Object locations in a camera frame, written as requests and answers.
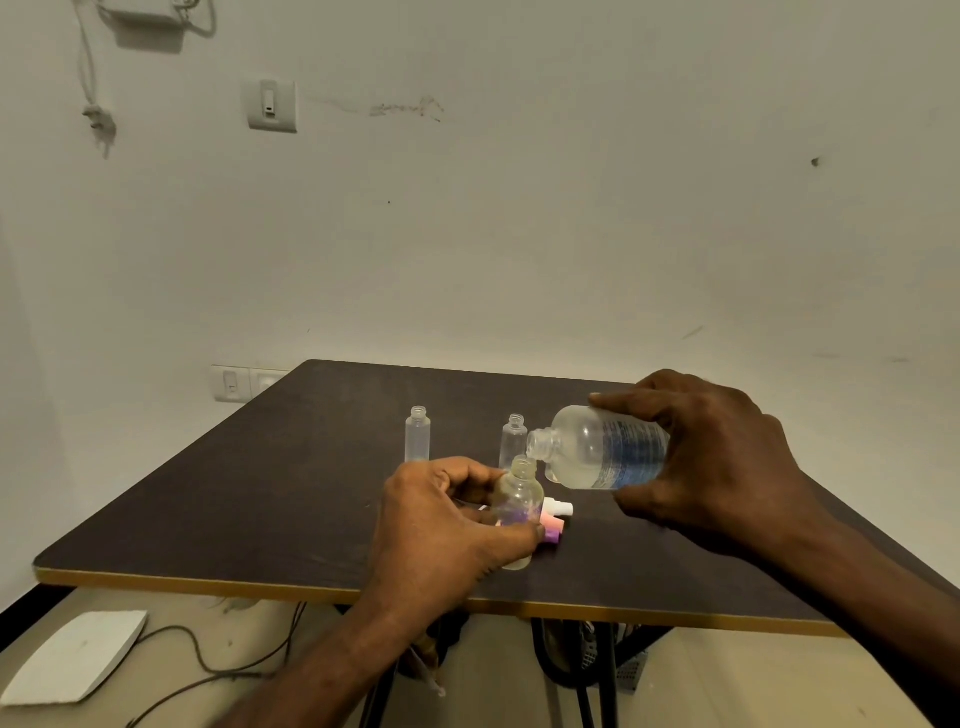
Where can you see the person's right forearm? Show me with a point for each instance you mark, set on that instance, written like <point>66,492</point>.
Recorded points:
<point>877,600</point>

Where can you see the person's left forearm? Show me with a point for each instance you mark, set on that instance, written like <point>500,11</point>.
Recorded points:
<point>322,675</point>

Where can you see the small tall clear bottle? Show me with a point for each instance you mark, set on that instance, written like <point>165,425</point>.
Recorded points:
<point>512,442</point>
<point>418,439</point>

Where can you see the person's left hand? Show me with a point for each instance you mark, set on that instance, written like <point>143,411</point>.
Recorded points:
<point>431,540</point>

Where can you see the black table frame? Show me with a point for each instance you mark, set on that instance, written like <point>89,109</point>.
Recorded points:
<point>604,675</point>

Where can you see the person's left thumb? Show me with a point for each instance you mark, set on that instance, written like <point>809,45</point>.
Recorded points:
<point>502,544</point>

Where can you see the white router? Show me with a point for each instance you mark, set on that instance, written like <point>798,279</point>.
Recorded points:
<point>71,656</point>

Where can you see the person's right thumb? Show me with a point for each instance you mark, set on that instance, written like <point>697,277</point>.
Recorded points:
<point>643,499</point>

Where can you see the person's right middle finger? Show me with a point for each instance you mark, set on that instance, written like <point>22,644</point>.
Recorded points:
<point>671,379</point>

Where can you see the white spray nozzle cap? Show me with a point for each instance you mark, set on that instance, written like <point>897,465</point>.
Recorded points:
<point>559,508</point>

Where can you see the person's right hand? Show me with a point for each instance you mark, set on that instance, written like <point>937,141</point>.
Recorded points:
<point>727,465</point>

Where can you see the purple bottle cap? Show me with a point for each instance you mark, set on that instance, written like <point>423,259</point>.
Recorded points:
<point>554,534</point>

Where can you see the white wall socket plate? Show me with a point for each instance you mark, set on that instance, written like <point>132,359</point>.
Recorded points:
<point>236,384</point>

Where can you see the pink bottle cap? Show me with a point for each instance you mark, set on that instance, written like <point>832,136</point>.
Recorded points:
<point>551,520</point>

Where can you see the small round clear bottle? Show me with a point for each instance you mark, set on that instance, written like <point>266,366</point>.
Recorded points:
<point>519,495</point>

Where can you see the white wall switch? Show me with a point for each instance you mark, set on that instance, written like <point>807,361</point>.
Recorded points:
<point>270,105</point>

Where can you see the large clear water bottle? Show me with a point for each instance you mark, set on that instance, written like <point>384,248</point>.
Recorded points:
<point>592,448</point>

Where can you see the white wall-mounted adapter box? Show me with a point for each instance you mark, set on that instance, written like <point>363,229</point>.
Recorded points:
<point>142,19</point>

